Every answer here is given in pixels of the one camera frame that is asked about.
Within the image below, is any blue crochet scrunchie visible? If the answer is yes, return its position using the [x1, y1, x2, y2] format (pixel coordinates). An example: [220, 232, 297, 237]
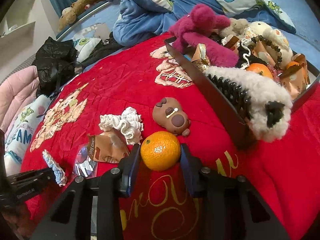
[42, 150, 67, 187]

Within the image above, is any orange mandarin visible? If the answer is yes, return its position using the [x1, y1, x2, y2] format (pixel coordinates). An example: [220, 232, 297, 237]
[246, 63, 273, 79]
[140, 131, 181, 171]

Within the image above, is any white crochet scrunchie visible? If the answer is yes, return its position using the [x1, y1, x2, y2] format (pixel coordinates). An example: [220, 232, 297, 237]
[99, 107, 144, 145]

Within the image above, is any brown capybara squishy toy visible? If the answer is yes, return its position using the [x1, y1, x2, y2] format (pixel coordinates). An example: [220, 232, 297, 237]
[152, 97, 190, 137]

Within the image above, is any pink quilted jacket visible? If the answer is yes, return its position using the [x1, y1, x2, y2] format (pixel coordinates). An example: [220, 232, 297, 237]
[1, 66, 39, 133]

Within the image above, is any white fuzzy hair claw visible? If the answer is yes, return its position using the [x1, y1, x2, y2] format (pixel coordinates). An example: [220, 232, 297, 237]
[204, 66, 293, 142]

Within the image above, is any dark rectangular tray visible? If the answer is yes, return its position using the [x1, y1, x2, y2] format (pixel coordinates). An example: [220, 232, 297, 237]
[164, 37, 319, 148]

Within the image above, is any black puffer jacket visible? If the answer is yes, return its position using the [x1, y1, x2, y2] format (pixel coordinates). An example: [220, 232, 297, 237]
[33, 37, 77, 96]

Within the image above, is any red teddy bear blanket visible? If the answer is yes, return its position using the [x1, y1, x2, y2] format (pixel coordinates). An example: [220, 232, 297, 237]
[21, 35, 319, 239]

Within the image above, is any orange mandarin in tray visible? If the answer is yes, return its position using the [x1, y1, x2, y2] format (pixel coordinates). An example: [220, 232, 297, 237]
[246, 63, 273, 79]

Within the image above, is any white plush bunny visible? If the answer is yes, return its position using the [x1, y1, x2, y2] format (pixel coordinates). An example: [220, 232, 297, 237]
[249, 21, 293, 70]

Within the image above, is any magenta plush bear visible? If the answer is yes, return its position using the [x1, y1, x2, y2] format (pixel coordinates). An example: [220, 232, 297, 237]
[169, 4, 239, 67]

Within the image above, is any brown teddy bear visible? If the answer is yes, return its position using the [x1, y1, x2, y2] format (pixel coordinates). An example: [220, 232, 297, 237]
[58, 0, 102, 31]

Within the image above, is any blue monster print comforter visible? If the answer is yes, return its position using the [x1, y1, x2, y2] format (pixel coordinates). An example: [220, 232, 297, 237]
[106, 0, 296, 47]

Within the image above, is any dark wooden bead bracelet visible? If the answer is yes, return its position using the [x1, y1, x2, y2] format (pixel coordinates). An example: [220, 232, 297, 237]
[246, 35, 283, 71]

